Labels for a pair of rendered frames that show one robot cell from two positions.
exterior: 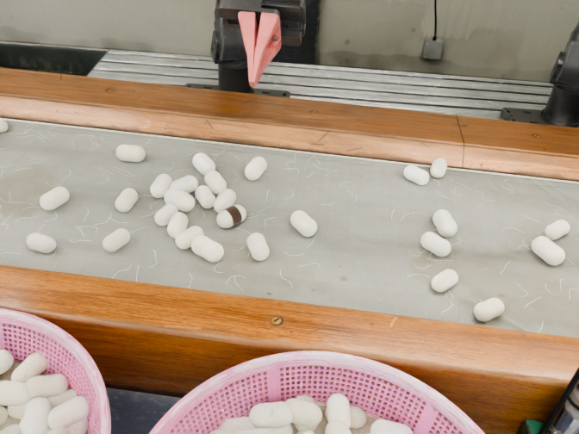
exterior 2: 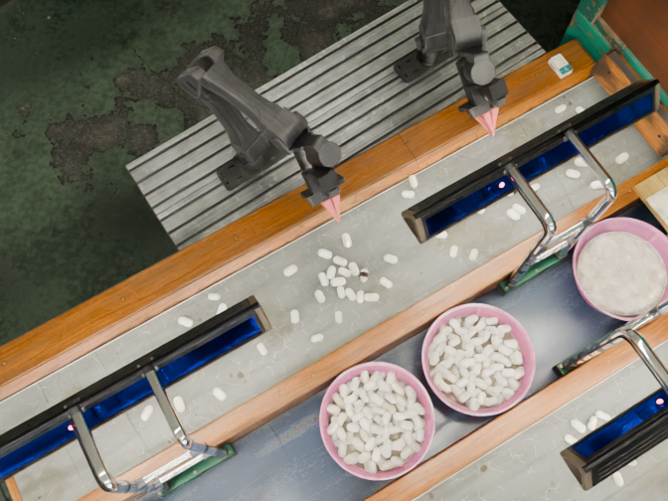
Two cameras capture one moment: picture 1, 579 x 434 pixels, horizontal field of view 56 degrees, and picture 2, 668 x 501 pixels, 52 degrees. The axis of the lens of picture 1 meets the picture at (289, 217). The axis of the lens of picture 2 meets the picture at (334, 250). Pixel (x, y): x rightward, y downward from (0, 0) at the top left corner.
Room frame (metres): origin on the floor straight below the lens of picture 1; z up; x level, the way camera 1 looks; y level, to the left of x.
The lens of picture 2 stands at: (0.08, 0.38, 2.40)
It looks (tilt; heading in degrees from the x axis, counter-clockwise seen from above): 71 degrees down; 329
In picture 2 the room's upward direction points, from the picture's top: 4 degrees counter-clockwise
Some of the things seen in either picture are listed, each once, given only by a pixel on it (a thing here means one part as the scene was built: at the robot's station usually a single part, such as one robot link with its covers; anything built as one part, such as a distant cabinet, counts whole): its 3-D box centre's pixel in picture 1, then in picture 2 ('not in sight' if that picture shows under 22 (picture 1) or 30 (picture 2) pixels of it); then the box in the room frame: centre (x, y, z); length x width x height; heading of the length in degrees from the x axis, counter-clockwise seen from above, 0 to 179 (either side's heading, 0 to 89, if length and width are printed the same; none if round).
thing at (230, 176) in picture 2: (235, 79); (250, 157); (0.94, 0.12, 0.71); 0.20 x 0.07 x 0.08; 90
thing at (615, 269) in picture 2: not in sight; (619, 274); (0.12, -0.48, 0.71); 0.22 x 0.22 x 0.06
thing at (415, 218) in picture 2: not in sight; (536, 154); (0.41, -0.33, 1.08); 0.62 x 0.08 x 0.07; 86
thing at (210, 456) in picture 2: not in sight; (158, 433); (0.40, 0.65, 0.90); 0.20 x 0.19 x 0.45; 86
